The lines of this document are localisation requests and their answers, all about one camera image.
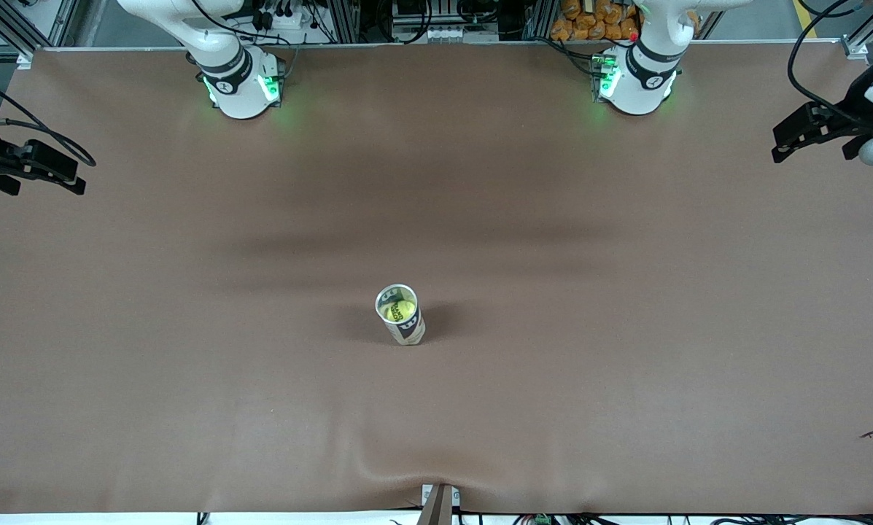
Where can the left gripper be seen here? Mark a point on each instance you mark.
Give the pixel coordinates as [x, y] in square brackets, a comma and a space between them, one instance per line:
[850, 117]

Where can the yellow-green tennis ball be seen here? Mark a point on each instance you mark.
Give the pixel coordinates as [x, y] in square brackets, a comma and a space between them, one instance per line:
[397, 312]

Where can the clear labelled tennis ball can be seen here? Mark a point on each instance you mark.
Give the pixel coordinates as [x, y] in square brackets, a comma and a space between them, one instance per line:
[409, 333]

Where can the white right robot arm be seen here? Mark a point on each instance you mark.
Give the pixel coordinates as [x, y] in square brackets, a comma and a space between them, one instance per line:
[239, 95]

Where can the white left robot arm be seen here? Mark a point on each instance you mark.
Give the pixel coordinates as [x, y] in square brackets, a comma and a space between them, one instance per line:
[640, 87]

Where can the orange objects pile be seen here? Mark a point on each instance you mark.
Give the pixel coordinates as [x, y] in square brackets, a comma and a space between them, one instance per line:
[596, 18]

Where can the white power strip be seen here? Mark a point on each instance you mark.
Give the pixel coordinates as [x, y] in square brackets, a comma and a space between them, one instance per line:
[286, 20]

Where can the brown table mat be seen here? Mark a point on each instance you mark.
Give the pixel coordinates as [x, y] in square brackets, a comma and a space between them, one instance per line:
[436, 182]

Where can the black electronics box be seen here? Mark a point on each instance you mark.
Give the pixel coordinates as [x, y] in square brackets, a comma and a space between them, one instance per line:
[436, 18]

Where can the green plug connector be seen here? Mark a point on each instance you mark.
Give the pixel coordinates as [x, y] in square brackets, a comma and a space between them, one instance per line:
[542, 519]

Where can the aluminium frame profile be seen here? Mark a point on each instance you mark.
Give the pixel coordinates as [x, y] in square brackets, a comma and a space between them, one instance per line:
[39, 25]
[870, 25]
[345, 18]
[540, 18]

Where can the camera mount post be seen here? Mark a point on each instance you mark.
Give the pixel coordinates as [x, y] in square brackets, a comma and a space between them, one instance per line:
[437, 510]

